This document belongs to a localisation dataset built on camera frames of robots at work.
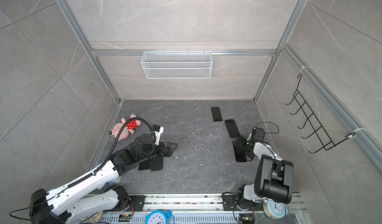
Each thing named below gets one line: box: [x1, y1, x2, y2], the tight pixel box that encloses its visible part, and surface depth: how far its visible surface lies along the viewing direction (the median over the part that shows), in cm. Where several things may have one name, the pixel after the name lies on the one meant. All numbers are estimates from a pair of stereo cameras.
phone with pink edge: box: [210, 106, 224, 123], surface depth 113 cm
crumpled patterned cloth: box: [81, 211, 104, 224], surface depth 69 cm
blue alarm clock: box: [145, 210, 173, 224], surface depth 70 cm
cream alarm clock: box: [262, 199, 289, 220], surface depth 70 cm
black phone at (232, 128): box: [224, 118, 241, 138], surface depth 106 cm
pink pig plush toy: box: [108, 113, 142, 141], surface depth 99 cm
